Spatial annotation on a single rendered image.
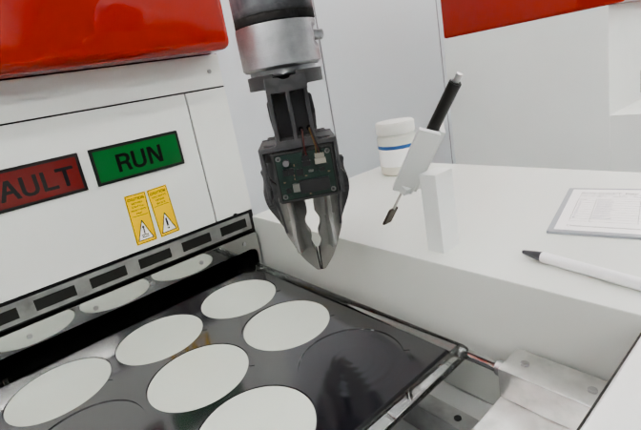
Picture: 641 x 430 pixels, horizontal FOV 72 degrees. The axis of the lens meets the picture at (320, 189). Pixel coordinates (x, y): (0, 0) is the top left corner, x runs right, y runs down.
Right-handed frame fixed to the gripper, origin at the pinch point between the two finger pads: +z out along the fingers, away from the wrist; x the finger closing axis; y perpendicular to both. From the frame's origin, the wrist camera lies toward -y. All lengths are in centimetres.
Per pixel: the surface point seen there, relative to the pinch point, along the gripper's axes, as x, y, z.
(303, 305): -3.0, -2.6, 7.2
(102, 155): -24.9, -11.1, -14.2
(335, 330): 0.2, 4.1, 7.2
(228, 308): -12.7, -5.5, 7.2
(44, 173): -30.3, -7.1, -13.8
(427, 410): 7.3, 12.0, 12.2
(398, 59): 76, -272, -20
